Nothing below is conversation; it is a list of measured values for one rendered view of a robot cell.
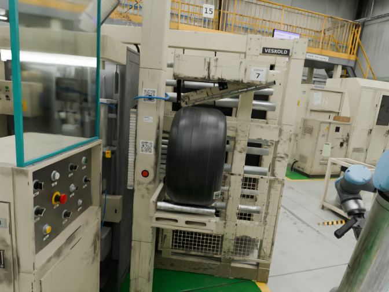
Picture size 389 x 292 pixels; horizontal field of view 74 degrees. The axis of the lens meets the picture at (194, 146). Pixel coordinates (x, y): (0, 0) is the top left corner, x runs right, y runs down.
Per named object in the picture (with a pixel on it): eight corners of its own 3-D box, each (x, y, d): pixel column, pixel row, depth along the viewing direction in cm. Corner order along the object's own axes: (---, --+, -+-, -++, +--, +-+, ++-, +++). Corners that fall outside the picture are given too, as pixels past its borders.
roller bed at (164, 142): (149, 177, 192) (151, 138, 186) (153, 171, 206) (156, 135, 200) (175, 180, 191) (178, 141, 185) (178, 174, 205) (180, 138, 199)
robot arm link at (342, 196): (336, 175, 123) (331, 184, 131) (344, 199, 116) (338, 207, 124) (357, 173, 122) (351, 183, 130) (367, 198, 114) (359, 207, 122)
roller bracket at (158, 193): (148, 216, 143) (149, 200, 141) (162, 190, 182) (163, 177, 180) (154, 217, 143) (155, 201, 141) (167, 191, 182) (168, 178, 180)
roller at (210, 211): (154, 210, 146) (155, 202, 145) (156, 206, 150) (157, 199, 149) (216, 216, 144) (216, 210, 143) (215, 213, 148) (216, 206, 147)
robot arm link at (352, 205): (341, 201, 118) (341, 208, 125) (345, 211, 115) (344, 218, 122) (363, 198, 115) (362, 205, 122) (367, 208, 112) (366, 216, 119)
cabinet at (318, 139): (309, 178, 546) (320, 120, 522) (291, 170, 600) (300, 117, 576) (342, 178, 576) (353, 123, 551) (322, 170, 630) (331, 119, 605)
